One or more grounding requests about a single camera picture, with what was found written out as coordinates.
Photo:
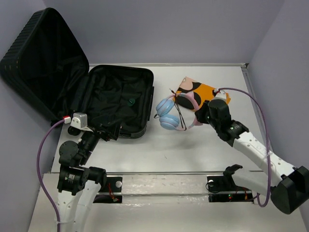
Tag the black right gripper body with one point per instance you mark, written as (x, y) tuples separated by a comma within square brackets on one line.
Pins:
[(211, 120)]

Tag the orange cartoon print cloth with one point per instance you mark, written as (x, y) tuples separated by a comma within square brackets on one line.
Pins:
[(201, 92)]

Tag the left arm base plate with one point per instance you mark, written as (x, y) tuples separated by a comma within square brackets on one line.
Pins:
[(111, 192)]

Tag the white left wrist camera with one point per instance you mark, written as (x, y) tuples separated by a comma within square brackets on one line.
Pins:
[(79, 121)]

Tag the small dark green round case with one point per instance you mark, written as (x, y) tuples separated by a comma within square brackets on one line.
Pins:
[(131, 102)]

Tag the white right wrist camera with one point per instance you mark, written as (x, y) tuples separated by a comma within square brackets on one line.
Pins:
[(220, 95)]

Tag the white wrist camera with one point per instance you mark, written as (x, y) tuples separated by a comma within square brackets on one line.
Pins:
[(79, 121), (220, 95)]

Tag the blue and pink headphones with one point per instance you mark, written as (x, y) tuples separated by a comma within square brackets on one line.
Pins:
[(171, 122)]

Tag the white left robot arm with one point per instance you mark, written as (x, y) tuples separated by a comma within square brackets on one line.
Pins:
[(79, 187)]

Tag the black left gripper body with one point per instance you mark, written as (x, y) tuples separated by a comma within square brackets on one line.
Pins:
[(90, 139)]

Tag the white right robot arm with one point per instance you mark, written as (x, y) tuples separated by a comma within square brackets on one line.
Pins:
[(291, 184)]

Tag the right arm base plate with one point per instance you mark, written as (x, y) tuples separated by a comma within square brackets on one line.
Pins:
[(222, 190)]

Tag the black ribbed hard-shell suitcase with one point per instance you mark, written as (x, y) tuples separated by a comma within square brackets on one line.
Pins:
[(46, 66)]

